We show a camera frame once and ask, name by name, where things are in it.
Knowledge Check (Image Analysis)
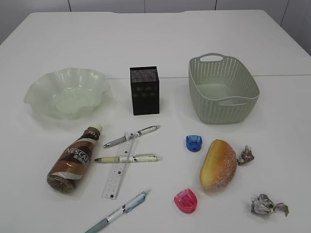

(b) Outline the clear plastic ruler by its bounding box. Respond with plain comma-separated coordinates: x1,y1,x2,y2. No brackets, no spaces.
102,138,135,200

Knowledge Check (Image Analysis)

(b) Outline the pale green plastic basket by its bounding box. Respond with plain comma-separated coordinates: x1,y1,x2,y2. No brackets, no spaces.
189,54,260,124

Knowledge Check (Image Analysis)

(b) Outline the brown Nescafe coffee bottle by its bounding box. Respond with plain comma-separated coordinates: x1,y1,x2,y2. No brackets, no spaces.
47,124,103,193

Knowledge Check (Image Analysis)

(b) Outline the sugared bread roll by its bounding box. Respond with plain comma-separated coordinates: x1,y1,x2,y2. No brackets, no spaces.
200,139,237,190

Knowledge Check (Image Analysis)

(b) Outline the grey grip white pen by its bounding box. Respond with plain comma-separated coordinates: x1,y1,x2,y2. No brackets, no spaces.
103,125,160,148

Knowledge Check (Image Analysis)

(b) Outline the blue grey ballpoint pen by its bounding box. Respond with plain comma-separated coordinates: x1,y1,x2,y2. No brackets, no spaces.
86,189,151,233

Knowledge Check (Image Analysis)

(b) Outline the blue pencil sharpener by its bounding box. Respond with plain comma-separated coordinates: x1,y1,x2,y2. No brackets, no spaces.
186,135,202,152

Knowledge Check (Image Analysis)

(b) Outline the large paper ball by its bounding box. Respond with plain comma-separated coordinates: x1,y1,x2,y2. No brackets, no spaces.
251,194,289,216

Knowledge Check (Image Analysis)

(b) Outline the beige grip white pen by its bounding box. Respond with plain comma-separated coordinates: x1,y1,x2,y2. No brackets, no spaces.
94,153,162,163

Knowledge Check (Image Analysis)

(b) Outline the small paper ball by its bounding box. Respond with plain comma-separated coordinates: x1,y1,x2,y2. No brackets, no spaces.
237,145,255,166

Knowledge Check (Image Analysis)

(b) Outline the black mesh pen holder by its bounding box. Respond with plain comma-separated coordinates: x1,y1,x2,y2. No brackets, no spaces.
130,66,160,116

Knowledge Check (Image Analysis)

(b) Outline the pink pencil sharpener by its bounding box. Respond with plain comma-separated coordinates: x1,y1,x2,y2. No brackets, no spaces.
174,188,198,214

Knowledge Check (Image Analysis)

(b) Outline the translucent green wavy plate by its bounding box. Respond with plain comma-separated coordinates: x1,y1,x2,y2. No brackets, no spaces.
24,67,110,120

